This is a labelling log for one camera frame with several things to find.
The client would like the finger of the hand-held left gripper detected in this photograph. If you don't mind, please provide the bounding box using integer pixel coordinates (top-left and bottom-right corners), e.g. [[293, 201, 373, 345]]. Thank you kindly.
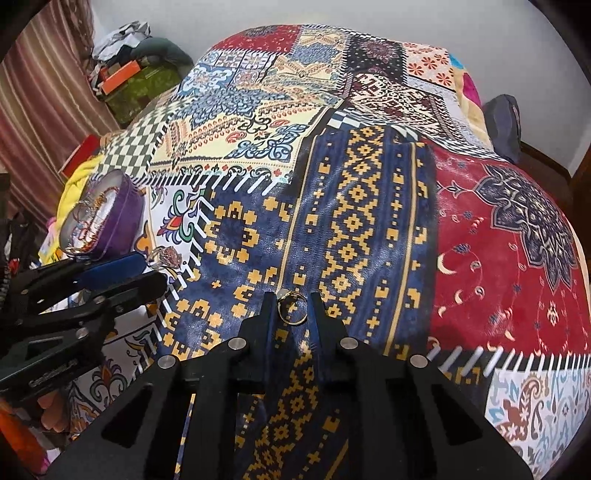
[[13, 252, 152, 306], [0, 270, 168, 354]]

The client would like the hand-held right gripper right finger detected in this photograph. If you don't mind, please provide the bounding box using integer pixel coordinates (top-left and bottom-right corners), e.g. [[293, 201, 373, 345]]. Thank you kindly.
[[308, 292, 548, 480]]

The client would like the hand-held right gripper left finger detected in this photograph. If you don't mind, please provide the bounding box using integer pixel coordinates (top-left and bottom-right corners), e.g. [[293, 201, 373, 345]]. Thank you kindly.
[[44, 292, 283, 480]]

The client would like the silver ring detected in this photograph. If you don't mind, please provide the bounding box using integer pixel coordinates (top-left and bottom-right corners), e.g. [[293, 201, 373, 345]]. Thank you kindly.
[[276, 291, 309, 325]]

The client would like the brown beaded bracelet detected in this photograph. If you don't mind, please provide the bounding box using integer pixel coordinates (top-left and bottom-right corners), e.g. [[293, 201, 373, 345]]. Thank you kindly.
[[67, 196, 122, 252]]

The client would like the purple heart-shaped jewelry box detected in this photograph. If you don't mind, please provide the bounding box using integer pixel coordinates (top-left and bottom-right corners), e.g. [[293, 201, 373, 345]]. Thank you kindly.
[[58, 169, 151, 257]]

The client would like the person's left hand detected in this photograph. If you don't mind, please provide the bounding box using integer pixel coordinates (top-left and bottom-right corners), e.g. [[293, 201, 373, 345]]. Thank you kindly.
[[36, 390, 72, 435]]

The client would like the yellow garment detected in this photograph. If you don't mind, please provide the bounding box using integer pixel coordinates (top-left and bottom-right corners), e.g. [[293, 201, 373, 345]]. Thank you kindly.
[[59, 154, 112, 220]]

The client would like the red box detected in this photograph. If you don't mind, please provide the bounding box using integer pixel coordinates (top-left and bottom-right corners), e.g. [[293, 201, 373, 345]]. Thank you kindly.
[[61, 135, 101, 172]]

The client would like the patchwork printed blanket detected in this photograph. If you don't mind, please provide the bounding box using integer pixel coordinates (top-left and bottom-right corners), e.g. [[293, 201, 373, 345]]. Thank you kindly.
[[60, 23, 583, 480]]

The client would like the striped brown curtain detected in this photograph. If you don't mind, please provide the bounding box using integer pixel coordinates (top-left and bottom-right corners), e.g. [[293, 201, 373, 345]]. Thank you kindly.
[[0, 0, 122, 224]]

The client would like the orange box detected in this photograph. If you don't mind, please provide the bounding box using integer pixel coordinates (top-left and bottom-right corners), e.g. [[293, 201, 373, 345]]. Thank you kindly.
[[98, 60, 142, 96]]

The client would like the dark grey pillow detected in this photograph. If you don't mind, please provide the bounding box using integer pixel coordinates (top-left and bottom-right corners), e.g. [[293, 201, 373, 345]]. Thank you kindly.
[[137, 37, 195, 69]]

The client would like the grey bag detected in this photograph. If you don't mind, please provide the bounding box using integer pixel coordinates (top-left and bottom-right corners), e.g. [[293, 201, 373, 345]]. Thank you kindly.
[[481, 94, 526, 163]]

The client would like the colourful fleece blanket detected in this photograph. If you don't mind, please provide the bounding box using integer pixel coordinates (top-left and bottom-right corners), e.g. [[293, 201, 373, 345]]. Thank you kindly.
[[450, 50, 492, 141]]

